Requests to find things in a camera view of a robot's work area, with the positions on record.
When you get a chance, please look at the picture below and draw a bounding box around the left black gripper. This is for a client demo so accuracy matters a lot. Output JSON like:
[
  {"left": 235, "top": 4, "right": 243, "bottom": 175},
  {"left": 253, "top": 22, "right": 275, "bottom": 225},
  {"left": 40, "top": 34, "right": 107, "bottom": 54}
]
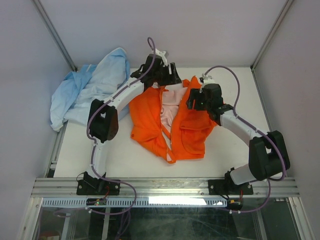
[{"left": 152, "top": 62, "right": 181, "bottom": 86}]

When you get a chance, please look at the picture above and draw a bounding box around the orange jacket pink lining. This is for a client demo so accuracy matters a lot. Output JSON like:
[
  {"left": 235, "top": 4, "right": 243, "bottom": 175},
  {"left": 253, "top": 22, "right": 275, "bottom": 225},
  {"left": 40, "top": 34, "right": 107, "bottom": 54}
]
[{"left": 129, "top": 76, "right": 216, "bottom": 164}]

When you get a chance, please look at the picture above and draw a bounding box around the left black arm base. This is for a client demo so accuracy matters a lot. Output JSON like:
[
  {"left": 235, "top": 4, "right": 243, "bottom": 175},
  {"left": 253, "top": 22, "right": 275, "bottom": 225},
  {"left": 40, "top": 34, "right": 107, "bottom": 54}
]
[{"left": 76, "top": 171, "right": 120, "bottom": 196}]

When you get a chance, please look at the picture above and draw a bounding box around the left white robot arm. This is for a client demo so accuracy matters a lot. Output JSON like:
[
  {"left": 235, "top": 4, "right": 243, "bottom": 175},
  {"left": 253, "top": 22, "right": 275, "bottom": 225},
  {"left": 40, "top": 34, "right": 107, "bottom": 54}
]
[{"left": 86, "top": 49, "right": 182, "bottom": 195}]

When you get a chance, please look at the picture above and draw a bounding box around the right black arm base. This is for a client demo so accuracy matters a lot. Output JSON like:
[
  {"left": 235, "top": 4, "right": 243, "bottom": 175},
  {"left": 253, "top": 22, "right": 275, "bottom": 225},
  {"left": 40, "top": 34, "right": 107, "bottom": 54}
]
[{"left": 207, "top": 167, "right": 254, "bottom": 197}]

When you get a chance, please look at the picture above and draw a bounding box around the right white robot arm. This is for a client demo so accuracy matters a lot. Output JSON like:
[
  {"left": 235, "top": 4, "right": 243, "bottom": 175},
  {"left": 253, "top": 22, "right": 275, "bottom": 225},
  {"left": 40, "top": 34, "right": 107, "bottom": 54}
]
[{"left": 186, "top": 83, "right": 291, "bottom": 194}]

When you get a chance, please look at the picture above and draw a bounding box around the light blue garment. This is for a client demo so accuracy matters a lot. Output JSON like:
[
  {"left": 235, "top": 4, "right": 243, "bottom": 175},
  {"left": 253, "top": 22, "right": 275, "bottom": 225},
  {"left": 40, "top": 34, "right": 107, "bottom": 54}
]
[{"left": 50, "top": 47, "right": 130, "bottom": 132}]

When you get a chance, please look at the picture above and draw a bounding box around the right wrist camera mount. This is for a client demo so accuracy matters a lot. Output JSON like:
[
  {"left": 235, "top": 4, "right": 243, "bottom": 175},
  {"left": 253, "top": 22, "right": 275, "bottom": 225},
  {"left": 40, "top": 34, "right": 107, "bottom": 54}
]
[{"left": 199, "top": 73, "right": 216, "bottom": 88}]

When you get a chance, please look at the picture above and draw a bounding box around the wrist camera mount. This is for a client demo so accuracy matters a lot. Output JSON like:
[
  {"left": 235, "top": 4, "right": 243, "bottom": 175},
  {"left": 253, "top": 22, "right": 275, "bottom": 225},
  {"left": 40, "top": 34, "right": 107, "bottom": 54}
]
[
  {"left": 150, "top": 48, "right": 169, "bottom": 67},
  {"left": 199, "top": 73, "right": 216, "bottom": 88}
]

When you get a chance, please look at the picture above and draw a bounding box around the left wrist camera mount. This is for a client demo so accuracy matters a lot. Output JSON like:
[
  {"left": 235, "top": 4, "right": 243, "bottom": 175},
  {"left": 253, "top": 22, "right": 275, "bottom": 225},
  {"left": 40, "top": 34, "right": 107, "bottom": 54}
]
[{"left": 150, "top": 48, "right": 169, "bottom": 67}]

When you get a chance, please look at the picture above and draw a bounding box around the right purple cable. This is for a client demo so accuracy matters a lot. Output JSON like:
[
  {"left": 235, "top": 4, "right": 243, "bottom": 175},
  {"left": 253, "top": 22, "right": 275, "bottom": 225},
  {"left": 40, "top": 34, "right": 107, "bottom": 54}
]
[{"left": 201, "top": 65, "right": 288, "bottom": 215}]

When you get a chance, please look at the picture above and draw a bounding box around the right corner aluminium post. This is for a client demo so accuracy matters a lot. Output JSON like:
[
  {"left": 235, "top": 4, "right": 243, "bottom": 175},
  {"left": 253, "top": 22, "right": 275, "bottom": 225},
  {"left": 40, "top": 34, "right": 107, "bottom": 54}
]
[{"left": 250, "top": 0, "right": 295, "bottom": 73}]

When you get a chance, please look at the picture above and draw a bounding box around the corner aluminium post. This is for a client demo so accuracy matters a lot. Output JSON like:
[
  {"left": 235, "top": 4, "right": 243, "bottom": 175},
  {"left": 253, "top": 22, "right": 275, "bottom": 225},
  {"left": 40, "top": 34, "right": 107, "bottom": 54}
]
[
  {"left": 31, "top": 0, "right": 78, "bottom": 72},
  {"left": 250, "top": 0, "right": 295, "bottom": 73}
]

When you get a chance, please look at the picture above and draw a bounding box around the left corner aluminium post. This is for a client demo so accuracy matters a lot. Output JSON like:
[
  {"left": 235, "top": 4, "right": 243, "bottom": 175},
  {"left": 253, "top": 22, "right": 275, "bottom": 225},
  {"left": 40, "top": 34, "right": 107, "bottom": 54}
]
[{"left": 31, "top": 0, "right": 78, "bottom": 72}]

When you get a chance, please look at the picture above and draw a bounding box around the aluminium front rail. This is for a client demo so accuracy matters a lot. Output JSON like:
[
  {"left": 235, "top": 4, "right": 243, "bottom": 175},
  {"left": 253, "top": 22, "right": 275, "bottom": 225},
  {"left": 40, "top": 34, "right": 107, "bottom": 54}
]
[{"left": 31, "top": 176, "right": 300, "bottom": 199}]

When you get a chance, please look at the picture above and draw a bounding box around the white slotted cable duct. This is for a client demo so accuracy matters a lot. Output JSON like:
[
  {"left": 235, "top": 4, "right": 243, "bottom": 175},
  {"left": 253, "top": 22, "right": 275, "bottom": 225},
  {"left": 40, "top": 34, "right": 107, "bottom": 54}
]
[{"left": 42, "top": 196, "right": 227, "bottom": 208}]

